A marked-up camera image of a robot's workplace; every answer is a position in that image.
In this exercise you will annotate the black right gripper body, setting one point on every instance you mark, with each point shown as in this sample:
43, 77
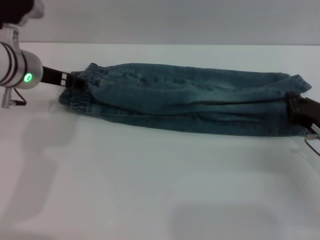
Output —
311, 112

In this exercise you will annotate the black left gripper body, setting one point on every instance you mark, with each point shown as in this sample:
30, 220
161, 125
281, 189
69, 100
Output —
53, 76

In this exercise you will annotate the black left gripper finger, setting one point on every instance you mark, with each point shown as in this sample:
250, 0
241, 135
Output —
77, 81

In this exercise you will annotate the blue denim shorts basketball print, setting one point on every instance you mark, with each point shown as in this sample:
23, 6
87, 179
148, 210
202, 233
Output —
190, 100

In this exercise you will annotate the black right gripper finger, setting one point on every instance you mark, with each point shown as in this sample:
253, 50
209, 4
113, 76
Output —
294, 103

